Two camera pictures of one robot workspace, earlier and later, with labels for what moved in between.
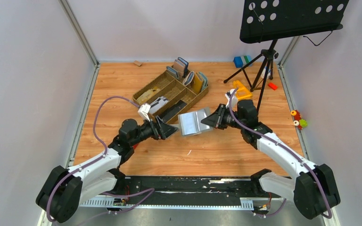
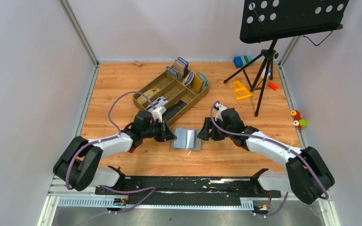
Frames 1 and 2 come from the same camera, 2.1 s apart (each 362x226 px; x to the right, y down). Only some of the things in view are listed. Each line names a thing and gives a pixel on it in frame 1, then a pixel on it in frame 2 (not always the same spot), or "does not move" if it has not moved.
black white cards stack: [158, 104] does not move
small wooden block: [137, 62] does not move
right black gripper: [220, 117] → [211, 130]
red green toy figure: [298, 122] does not move
